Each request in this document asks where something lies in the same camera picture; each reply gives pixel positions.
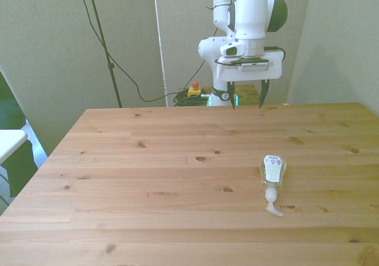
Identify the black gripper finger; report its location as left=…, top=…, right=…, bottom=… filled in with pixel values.
left=258, top=80, right=271, bottom=110
left=227, top=81, right=237, bottom=111

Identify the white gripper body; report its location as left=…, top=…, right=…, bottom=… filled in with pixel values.
left=215, top=50, right=282, bottom=82

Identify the clear sanitizer pump bottle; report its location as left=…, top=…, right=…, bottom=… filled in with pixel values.
left=258, top=154, right=288, bottom=218

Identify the yellow emergency stop box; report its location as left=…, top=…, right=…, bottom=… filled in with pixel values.
left=187, top=81, right=203, bottom=98

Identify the white partition edge strip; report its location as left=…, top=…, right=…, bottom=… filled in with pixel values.
left=152, top=0, right=169, bottom=107

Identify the white side table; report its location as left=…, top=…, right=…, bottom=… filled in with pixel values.
left=0, top=129, right=28, bottom=165

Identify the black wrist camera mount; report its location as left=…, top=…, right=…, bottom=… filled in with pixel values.
left=214, top=55, right=271, bottom=72

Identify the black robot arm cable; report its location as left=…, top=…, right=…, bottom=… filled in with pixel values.
left=264, top=45, right=287, bottom=62

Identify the dark coiled cable bundle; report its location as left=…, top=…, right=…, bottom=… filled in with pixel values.
left=172, top=91, right=213, bottom=108

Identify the black camera stand cable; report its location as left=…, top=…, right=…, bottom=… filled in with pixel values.
left=75, top=0, right=208, bottom=103

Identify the black camera stand pole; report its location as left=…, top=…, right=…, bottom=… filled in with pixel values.
left=75, top=0, right=124, bottom=108

